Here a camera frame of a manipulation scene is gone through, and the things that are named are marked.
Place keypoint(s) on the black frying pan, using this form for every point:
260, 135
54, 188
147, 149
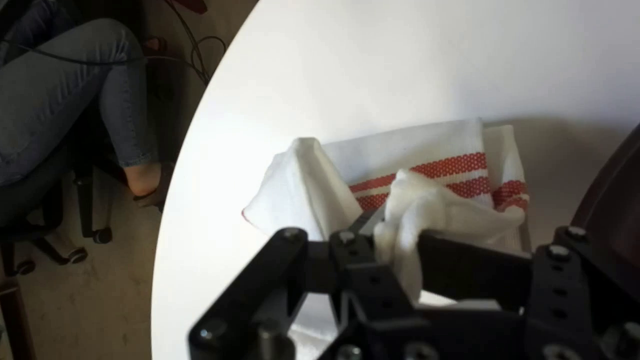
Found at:
620, 213

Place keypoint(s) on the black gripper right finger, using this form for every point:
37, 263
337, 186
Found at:
486, 273

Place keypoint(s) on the black office chair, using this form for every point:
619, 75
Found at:
41, 220

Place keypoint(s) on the seated person blue jeans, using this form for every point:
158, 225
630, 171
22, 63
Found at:
61, 92

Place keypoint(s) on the white towel red stripes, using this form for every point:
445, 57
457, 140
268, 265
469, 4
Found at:
427, 147

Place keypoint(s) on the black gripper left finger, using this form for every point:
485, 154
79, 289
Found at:
320, 286

